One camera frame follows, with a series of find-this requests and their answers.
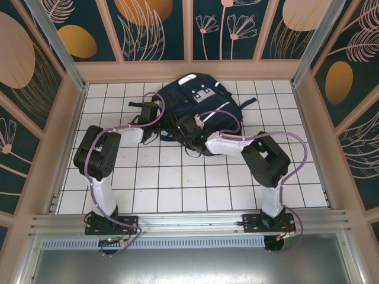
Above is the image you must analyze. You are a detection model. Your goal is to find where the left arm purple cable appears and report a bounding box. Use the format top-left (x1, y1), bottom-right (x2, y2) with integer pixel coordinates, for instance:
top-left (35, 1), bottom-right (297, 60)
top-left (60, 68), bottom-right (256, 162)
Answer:
top-left (84, 92), bottom-right (165, 258)

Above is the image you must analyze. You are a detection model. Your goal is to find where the left aluminium corner post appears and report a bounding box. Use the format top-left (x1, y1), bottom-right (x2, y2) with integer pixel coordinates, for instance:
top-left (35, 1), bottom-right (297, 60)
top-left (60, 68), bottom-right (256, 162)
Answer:
top-left (23, 0), bottom-right (89, 91)

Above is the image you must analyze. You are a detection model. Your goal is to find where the aluminium corner post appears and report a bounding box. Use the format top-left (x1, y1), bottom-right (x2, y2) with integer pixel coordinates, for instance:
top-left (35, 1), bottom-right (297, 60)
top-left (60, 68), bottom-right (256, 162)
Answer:
top-left (23, 0), bottom-right (89, 91)
top-left (290, 0), bottom-right (355, 86)

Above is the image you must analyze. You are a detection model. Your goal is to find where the left table side rail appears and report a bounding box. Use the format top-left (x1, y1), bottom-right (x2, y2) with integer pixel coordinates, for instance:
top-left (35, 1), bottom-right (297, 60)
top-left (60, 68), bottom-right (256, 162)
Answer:
top-left (46, 84), bottom-right (89, 214)

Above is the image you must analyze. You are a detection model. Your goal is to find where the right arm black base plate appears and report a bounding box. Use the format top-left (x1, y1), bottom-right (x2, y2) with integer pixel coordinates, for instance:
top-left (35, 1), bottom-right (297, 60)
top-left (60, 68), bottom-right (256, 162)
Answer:
top-left (242, 213), bottom-right (297, 234)

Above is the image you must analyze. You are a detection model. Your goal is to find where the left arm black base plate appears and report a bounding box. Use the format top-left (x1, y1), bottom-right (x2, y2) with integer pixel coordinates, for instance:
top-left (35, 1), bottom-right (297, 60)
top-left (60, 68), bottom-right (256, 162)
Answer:
top-left (85, 215), bottom-right (140, 236)

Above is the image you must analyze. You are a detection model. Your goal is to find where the right table side rail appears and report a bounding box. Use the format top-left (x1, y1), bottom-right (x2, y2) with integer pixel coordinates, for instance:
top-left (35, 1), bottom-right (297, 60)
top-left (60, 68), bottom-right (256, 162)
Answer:
top-left (290, 82), bottom-right (337, 211)

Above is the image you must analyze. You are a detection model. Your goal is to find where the aluminium mounting rail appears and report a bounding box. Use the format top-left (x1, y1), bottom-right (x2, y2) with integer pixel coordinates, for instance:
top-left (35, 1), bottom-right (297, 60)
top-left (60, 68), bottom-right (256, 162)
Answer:
top-left (28, 209), bottom-right (352, 237)

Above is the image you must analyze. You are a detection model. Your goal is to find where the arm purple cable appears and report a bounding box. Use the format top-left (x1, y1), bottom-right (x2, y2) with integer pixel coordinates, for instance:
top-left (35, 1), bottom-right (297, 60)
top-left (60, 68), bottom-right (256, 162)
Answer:
top-left (197, 109), bottom-right (309, 255)
top-left (84, 92), bottom-right (165, 258)

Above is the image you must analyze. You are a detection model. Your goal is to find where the right aluminium corner post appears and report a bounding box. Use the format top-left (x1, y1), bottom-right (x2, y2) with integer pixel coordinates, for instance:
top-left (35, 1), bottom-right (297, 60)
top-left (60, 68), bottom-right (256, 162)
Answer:
top-left (290, 0), bottom-right (355, 86)

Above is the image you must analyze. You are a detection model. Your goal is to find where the navy blue backpack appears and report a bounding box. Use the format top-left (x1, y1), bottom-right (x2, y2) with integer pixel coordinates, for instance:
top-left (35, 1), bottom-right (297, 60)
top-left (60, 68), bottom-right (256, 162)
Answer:
top-left (129, 72), bottom-right (257, 157)

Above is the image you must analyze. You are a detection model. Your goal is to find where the table side rail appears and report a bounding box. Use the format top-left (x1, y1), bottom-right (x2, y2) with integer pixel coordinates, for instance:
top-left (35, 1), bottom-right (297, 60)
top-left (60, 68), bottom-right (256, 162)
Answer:
top-left (290, 82), bottom-right (337, 211)
top-left (46, 84), bottom-right (89, 214)

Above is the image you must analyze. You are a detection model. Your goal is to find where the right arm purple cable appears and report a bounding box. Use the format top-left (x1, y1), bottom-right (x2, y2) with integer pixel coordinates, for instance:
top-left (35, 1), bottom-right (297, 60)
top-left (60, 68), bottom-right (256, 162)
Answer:
top-left (197, 109), bottom-right (309, 255)

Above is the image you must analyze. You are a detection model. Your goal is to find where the grey metal sheet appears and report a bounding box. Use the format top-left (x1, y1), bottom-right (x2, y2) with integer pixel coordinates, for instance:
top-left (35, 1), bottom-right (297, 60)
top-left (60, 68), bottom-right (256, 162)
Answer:
top-left (17, 233), bottom-right (365, 284)

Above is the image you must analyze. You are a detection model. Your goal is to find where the grey slotted cable duct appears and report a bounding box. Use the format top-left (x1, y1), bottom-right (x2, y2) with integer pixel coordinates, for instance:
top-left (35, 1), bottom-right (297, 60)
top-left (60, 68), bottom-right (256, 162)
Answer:
top-left (40, 236), bottom-right (266, 251)

